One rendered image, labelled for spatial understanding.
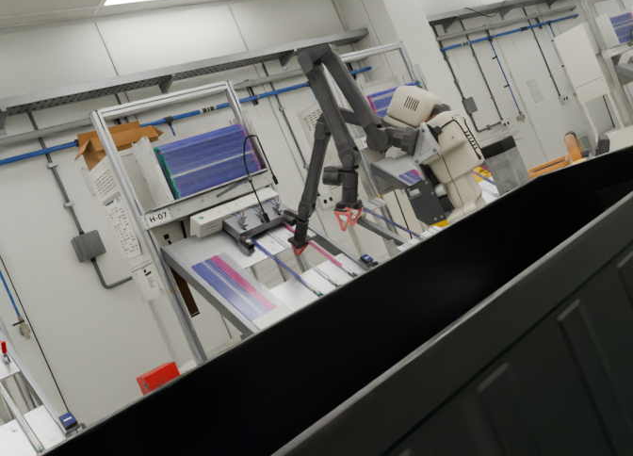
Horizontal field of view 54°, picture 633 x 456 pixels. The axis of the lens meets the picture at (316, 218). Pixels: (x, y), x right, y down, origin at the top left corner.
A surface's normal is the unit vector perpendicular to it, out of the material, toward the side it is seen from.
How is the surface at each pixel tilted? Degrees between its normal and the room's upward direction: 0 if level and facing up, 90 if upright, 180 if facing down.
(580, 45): 90
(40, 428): 47
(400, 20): 90
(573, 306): 90
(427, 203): 90
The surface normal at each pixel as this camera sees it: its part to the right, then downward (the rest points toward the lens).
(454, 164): -0.39, 0.18
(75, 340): 0.58, -0.23
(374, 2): -0.72, 0.32
